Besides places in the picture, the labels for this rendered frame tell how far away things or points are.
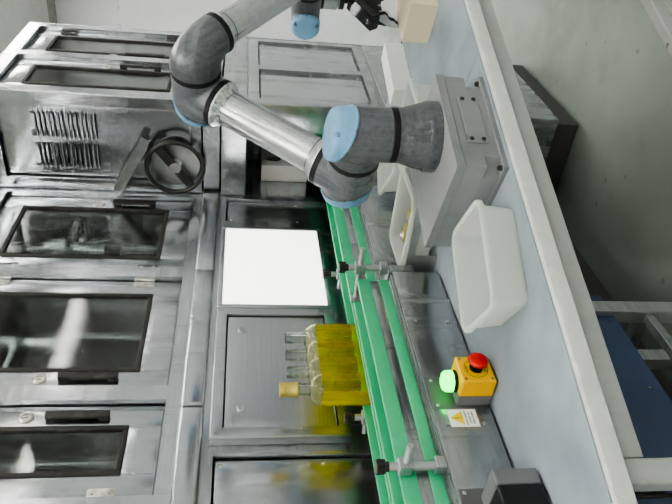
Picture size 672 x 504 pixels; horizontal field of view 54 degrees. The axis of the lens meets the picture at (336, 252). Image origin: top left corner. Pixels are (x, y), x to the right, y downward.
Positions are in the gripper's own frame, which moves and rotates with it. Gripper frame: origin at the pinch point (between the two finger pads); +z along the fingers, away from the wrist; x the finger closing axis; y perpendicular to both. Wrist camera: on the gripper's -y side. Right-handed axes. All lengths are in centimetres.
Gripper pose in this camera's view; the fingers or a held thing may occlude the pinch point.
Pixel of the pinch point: (410, 6)
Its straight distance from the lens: 198.1
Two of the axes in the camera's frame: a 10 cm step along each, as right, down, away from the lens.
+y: -0.6, -8.1, 5.8
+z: 9.9, 0.3, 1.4
